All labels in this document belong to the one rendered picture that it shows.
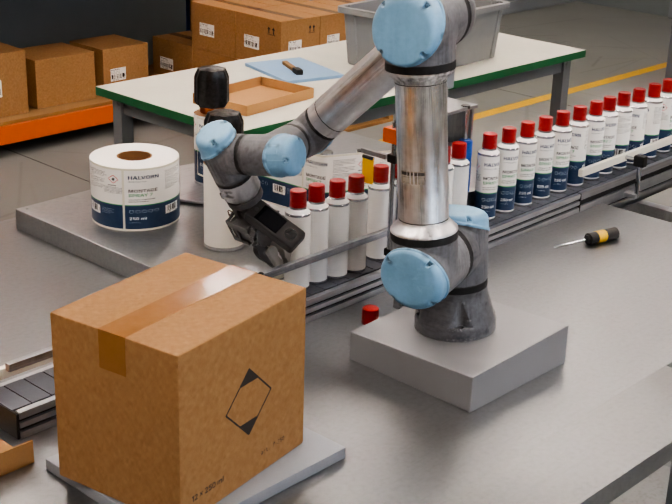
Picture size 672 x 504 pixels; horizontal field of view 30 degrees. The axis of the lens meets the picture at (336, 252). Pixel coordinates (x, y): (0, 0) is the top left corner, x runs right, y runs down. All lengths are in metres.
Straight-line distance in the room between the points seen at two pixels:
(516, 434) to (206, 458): 0.57
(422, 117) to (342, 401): 0.52
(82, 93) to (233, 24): 0.87
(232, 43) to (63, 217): 3.92
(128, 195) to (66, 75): 3.89
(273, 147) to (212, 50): 4.70
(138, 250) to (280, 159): 0.61
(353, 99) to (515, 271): 0.72
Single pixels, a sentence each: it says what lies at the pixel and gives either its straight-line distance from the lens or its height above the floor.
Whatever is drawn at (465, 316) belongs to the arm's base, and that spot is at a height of 0.94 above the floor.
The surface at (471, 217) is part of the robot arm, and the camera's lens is 2.21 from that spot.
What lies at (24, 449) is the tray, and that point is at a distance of 2.02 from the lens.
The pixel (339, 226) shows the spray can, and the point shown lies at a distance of 2.52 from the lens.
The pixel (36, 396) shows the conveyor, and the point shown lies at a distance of 2.13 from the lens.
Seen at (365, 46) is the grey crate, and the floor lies 0.88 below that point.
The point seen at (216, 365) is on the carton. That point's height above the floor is 1.07.
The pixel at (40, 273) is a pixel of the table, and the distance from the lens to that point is 2.75.
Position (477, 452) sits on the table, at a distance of 2.07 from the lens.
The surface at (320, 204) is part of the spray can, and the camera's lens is 2.48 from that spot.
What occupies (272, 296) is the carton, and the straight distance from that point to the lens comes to 1.87.
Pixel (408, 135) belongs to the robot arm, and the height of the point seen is 1.30.
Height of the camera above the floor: 1.86
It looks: 21 degrees down
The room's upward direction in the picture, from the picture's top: 2 degrees clockwise
